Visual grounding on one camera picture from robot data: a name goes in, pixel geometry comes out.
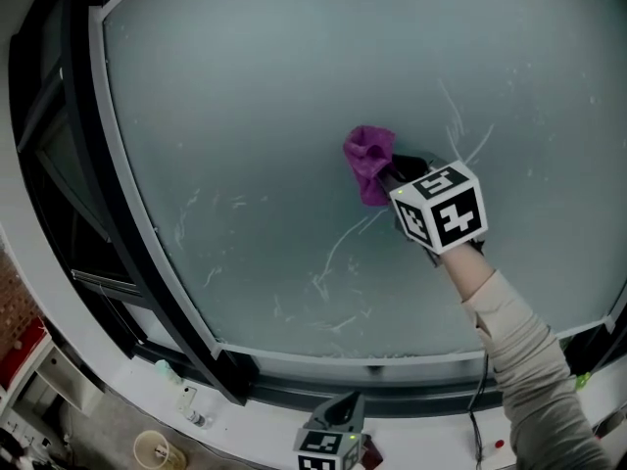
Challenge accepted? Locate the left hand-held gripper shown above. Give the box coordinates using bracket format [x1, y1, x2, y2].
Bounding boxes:
[292, 391, 368, 470]

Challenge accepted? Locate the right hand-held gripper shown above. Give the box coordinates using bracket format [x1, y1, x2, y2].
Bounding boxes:
[383, 152, 489, 269]

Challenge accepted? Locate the purple knitted cloth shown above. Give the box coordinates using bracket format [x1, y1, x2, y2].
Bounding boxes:
[341, 124, 397, 209]

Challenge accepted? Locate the frosted glass pane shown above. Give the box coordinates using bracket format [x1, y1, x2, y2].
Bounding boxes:
[100, 0, 627, 361]

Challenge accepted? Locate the person's right forearm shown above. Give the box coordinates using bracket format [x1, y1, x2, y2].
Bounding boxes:
[438, 240, 611, 470]

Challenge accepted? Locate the dark red case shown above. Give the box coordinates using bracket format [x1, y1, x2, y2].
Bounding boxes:
[360, 436, 386, 470]

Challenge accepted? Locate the small clear bottle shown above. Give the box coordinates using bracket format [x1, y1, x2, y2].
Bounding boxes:
[186, 408, 215, 430]

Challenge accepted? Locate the white phone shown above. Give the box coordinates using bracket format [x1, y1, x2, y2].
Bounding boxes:
[175, 384, 199, 414]

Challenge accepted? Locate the round beige bucket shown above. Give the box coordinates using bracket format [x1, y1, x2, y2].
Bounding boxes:
[132, 429, 187, 470]

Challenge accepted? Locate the pale green crumpled bag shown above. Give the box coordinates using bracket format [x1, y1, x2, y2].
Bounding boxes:
[154, 358, 183, 386]

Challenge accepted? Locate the white power strip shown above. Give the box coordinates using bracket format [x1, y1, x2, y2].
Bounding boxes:
[0, 411, 55, 452]

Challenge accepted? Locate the white cabinet with red top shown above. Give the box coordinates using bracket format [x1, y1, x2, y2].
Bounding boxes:
[0, 316, 107, 423]

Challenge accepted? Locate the black cable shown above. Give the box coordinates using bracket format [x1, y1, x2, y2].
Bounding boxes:
[467, 352, 491, 470]

